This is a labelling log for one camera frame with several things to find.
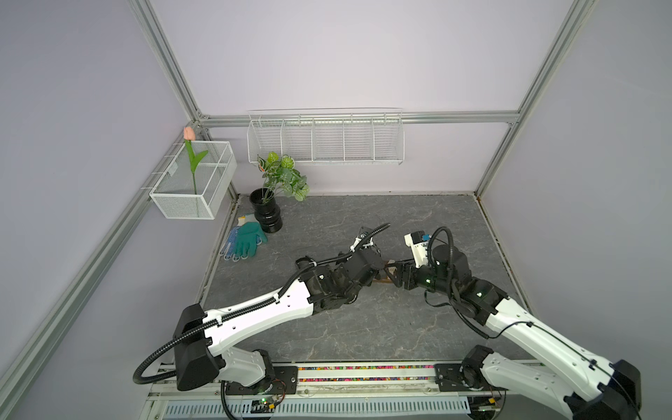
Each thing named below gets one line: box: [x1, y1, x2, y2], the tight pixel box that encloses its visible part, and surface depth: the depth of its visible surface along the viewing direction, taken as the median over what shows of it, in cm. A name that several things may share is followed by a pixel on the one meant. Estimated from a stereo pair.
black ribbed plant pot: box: [249, 187, 283, 234], surface depth 104 cm
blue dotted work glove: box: [219, 225, 243, 261], surface depth 106 cm
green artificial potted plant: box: [257, 151, 311, 203], surface depth 89 cm
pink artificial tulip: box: [182, 126, 209, 196], surface depth 86 cm
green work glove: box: [233, 221, 268, 260], surface depth 107 cm
